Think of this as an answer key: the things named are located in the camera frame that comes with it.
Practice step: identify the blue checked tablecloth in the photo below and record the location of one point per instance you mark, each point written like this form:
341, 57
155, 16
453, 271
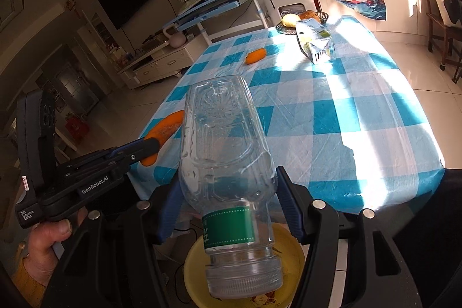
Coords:
361, 95

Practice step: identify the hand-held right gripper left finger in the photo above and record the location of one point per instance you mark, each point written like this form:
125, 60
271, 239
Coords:
169, 214

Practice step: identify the small orange carrot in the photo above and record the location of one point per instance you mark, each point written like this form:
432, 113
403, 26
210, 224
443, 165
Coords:
255, 56

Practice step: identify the yellow plastic basin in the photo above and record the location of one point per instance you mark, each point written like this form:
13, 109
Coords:
288, 257

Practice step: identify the pink kettlebell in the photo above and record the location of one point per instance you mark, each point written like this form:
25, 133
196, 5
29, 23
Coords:
177, 40

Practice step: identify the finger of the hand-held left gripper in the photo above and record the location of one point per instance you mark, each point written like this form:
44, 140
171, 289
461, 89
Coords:
139, 157
144, 142

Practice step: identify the blue study desk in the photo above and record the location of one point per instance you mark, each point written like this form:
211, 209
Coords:
216, 6

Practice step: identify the person's left hand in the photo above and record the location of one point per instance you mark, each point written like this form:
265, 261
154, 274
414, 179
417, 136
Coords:
43, 243

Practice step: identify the clear plastic bottle green label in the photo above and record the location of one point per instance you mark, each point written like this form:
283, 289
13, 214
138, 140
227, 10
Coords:
223, 149

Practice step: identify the red box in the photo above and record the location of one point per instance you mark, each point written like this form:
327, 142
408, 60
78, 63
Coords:
76, 127

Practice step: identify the yellow fruit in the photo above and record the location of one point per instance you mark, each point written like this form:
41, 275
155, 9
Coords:
290, 20

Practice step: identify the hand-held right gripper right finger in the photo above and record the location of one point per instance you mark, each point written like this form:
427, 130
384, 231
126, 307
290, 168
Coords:
288, 207

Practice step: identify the person's left forearm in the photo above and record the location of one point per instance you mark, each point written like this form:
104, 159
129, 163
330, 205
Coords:
29, 275

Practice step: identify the wooden chair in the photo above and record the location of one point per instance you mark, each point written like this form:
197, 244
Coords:
435, 23

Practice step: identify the brown bread bun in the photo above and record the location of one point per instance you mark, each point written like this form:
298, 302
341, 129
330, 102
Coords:
309, 15

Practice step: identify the person's right leg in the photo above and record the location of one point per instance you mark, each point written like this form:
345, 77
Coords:
433, 221

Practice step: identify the green and white carton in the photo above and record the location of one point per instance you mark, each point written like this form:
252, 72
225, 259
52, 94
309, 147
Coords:
314, 41

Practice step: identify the white TV cabinet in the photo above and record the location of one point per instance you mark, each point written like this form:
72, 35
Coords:
158, 66

